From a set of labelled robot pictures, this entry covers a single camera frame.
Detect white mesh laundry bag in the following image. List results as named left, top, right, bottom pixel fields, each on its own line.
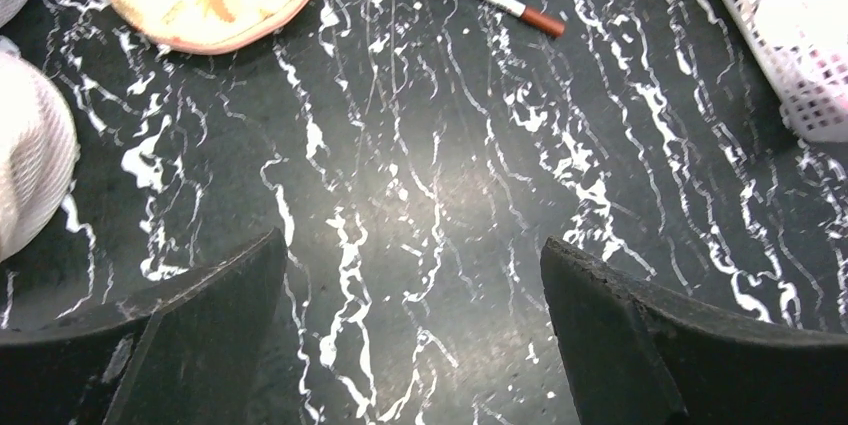
left=1, top=52, right=78, bottom=260

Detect white plastic mesh basket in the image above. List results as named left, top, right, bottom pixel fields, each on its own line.
left=722, top=0, right=847, bottom=143

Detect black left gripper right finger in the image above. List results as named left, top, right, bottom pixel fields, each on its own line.
left=540, top=238, right=847, bottom=424

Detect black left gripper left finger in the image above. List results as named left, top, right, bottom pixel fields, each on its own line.
left=1, top=229, right=287, bottom=424

